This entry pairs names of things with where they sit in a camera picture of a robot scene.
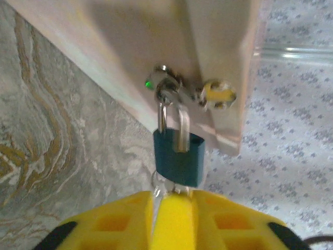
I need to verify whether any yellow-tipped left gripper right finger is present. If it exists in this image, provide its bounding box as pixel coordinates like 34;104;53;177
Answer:
155;190;308;250

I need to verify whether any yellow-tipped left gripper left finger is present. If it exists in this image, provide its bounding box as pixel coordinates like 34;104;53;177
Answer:
33;191;155;250

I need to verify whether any silver key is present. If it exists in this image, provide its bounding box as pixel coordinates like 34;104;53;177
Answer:
150;169;195;202

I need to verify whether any blue padlock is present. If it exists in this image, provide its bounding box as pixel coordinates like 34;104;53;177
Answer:
152;100;207;189

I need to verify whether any silver box hasp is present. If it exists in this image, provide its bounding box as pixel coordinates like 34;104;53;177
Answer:
152;64;238;112

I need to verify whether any pink printed metal box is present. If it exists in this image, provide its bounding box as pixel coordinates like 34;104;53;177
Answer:
5;0;266;157

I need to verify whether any thin black left gripper cable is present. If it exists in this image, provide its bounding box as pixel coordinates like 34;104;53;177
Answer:
303;235;333;250

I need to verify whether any aluminium frame post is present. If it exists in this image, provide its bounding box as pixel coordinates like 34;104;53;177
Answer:
252;46;333;63

